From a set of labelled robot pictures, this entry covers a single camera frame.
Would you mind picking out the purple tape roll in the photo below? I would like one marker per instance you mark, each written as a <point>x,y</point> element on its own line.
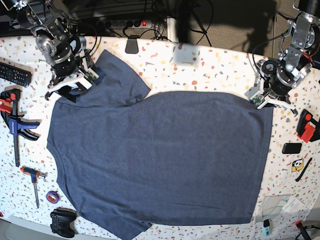
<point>53,197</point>

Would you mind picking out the black table clip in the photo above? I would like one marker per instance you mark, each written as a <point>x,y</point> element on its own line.
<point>132,44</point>

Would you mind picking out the black TV remote control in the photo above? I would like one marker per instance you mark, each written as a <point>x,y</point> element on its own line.
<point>15,75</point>

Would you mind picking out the white power strip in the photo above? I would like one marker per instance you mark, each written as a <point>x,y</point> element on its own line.
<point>119,24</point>

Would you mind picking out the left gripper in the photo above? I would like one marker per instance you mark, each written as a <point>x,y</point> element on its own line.
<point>270,87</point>

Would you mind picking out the red black tool bottom right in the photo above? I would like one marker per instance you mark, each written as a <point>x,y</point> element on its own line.
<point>303,232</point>

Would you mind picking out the clear plastic bag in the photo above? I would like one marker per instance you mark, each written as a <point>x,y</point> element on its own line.
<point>272,206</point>

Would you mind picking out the blue black bar clamp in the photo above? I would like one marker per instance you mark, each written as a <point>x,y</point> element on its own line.
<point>9,111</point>

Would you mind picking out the black game controller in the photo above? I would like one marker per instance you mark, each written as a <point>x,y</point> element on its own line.
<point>61,223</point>

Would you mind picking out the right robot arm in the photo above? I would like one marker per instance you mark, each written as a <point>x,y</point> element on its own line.
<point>50,26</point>

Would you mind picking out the orange T-handle screwdriver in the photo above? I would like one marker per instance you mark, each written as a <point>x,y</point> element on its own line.
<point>35,175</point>

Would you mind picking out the black red clamp right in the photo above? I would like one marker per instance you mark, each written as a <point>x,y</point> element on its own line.
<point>308,129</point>

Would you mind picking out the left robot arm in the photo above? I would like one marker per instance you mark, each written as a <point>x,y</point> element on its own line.
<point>299,43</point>

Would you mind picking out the yellow sticker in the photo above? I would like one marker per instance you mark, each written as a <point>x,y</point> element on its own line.
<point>297,165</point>

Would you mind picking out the blue grey T-shirt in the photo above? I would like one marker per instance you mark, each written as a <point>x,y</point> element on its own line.
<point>126,159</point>

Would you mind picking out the light blue highlighter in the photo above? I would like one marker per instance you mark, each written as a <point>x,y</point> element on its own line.
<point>266,228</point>

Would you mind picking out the small black box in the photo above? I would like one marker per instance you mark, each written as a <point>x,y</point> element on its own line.
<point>292,148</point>

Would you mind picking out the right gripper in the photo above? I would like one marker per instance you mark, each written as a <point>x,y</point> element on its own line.
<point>73,68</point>

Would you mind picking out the black pen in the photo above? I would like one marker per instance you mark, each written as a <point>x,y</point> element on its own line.
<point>304,170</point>

